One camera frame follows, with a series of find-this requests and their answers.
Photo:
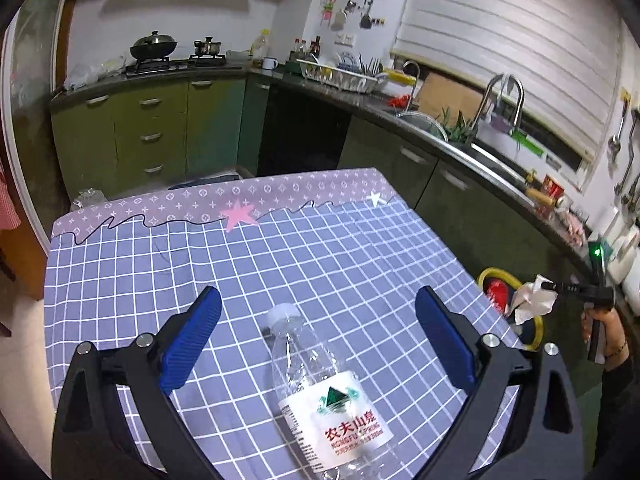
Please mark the steel cooking pot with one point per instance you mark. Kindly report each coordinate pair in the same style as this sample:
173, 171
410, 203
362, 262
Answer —
207, 46

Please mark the pink wall sticker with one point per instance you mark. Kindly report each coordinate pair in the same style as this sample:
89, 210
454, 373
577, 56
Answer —
330, 2

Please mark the white window blind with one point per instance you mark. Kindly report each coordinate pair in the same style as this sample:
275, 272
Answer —
500, 25

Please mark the person's right hand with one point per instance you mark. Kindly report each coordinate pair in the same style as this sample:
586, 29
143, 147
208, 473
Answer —
614, 327

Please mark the glass pot lid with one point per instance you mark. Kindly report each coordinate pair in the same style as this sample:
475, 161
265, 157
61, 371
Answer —
425, 125

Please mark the white tissue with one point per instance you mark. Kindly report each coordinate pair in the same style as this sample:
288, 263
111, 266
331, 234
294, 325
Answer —
532, 300

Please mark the green cabinet with doors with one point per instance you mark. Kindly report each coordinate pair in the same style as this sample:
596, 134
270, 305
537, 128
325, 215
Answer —
440, 185

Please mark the yellow oil bottle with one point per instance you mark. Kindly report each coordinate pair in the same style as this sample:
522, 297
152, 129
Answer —
260, 42

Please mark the gas stove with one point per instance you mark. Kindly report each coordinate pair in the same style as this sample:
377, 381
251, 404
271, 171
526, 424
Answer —
182, 65

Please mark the white dish rack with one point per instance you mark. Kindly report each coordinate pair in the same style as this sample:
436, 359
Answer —
340, 79

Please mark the person's right forearm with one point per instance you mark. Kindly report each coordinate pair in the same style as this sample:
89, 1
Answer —
617, 400

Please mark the dark sauce bottles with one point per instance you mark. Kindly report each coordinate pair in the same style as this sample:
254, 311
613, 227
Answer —
306, 47

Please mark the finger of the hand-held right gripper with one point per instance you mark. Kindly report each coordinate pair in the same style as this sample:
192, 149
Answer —
567, 288

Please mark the hanging black spatula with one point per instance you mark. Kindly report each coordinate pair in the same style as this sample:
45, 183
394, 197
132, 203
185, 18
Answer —
367, 12

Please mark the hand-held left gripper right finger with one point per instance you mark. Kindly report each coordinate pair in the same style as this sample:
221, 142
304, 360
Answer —
445, 340

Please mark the clear plastic water bottle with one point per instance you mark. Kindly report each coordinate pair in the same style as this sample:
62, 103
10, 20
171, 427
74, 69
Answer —
340, 410

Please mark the white plastic jug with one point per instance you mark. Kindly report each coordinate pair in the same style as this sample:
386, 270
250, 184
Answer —
627, 255

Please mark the tall steel faucet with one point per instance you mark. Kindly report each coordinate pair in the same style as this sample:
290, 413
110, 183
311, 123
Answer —
505, 95

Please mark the white-framed sliding door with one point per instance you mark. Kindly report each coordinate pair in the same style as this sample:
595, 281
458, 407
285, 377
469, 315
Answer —
35, 110

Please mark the blue grid-patterned tablecloth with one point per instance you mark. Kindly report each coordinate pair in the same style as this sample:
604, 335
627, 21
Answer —
325, 250

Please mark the small steel faucet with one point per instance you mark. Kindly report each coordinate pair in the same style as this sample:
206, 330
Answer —
412, 75

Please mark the yellow-rimmed round bin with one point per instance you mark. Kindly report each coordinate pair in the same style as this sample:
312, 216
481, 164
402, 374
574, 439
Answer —
492, 272

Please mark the white enamel mug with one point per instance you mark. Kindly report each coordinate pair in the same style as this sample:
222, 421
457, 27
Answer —
270, 63

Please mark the steel kitchen sink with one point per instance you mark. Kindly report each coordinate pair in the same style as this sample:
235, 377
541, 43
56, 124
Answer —
487, 157

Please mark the black wok with lid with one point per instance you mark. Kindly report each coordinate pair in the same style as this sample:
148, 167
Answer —
152, 46

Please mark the dark stone countertop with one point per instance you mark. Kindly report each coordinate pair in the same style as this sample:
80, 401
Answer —
365, 105

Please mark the brown cardboard sheet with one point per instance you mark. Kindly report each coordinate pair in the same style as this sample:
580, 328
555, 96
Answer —
450, 95

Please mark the clear plastic bag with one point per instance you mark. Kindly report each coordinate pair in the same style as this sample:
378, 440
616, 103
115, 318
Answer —
92, 70
89, 198

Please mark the hanging steel ladle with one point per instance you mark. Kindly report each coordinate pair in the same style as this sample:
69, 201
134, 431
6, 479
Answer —
619, 130

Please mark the green cabinet with drawers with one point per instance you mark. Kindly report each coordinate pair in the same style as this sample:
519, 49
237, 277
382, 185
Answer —
165, 120

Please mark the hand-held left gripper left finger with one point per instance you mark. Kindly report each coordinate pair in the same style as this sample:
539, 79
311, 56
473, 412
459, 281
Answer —
192, 340

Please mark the red checked cloth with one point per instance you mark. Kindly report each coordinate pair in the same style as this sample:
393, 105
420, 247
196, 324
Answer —
7, 200

